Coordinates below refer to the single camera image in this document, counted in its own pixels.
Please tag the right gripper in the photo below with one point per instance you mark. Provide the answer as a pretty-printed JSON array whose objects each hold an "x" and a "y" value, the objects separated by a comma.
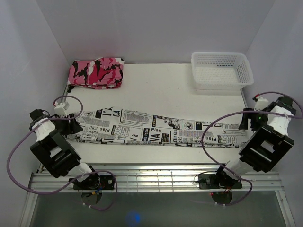
[{"x": 243, "y": 125}]

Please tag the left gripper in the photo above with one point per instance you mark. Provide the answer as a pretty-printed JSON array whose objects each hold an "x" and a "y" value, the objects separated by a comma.
[{"x": 73, "y": 127}]

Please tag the newspaper print trousers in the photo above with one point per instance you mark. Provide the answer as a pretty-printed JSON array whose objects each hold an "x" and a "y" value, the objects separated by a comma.
[{"x": 120, "y": 126}]

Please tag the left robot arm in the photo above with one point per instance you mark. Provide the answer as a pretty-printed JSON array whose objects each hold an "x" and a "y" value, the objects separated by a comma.
[{"x": 55, "y": 153}]

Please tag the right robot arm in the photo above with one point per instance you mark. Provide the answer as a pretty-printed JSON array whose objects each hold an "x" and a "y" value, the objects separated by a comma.
[{"x": 269, "y": 143}]

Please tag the pink camouflage folded trousers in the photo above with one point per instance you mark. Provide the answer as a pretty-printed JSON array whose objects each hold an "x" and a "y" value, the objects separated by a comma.
[{"x": 101, "y": 73}]

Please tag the white plastic basket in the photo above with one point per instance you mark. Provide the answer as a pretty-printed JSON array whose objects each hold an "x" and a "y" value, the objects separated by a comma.
[{"x": 221, "y": 70}]

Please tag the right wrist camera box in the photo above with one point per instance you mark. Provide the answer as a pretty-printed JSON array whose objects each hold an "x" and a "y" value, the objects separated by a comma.
[{"x": 260, "y": 103}]

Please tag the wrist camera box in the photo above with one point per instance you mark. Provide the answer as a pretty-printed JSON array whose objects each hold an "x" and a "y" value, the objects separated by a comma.
[
  {"x": 61, "y": 109},
  {"x": 260, "y": 103}
]

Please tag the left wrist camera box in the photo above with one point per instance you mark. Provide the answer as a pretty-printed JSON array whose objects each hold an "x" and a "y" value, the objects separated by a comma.
[{"x": 61, "y": 109}]

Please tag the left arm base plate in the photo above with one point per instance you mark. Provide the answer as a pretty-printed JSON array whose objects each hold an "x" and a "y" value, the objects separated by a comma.
[{"x": 95, "y": 182}]

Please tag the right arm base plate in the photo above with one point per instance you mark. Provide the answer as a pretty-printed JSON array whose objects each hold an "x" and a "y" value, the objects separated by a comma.
[{"x": 216, "y": 181}]

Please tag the aluminium frame rail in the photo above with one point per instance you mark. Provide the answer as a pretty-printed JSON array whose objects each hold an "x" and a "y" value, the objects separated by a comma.
[{"x": 179, "y": 178}]

